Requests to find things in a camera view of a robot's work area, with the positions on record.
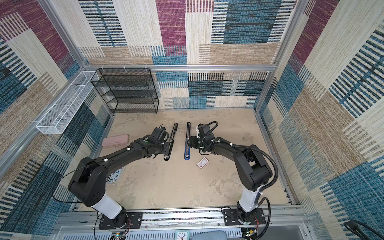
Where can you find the red white staples box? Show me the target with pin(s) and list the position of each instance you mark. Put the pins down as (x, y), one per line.
(203, 162)

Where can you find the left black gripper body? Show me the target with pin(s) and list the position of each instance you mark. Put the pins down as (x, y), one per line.
(163, 149)

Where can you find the small teal clock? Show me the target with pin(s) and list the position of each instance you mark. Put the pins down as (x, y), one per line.
(182, 235)

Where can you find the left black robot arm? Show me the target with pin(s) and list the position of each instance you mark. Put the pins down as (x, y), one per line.
(88, 182)

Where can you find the white wire mesh basket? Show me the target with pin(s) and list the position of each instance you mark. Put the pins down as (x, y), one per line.
(61, 113)

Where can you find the black wire shelf rack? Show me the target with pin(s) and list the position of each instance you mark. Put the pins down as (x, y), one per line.
(129, 91)

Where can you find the black stapler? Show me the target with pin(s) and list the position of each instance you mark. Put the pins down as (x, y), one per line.
(171, 142)

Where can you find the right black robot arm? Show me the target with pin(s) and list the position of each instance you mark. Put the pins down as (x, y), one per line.
(256, 169)

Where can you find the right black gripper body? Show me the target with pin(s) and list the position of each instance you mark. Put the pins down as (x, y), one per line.
(195, 142)

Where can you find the colourful magazine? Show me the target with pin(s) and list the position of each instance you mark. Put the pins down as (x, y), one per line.
(113, 178)

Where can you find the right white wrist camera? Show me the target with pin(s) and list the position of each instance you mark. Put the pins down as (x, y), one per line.
(203, 130)

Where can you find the pink pencil case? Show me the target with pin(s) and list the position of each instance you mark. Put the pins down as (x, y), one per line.
(115, 141)

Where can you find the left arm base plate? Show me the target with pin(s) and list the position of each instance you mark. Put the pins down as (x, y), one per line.
(124, 221)

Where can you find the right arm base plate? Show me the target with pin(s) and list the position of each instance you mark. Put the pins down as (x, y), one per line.
(233, 217)

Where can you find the aluminium mounting rail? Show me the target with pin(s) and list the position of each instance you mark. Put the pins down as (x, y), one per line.
(184, 218)

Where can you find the blue stapler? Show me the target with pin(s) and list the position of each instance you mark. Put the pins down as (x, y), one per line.
(187, 147)

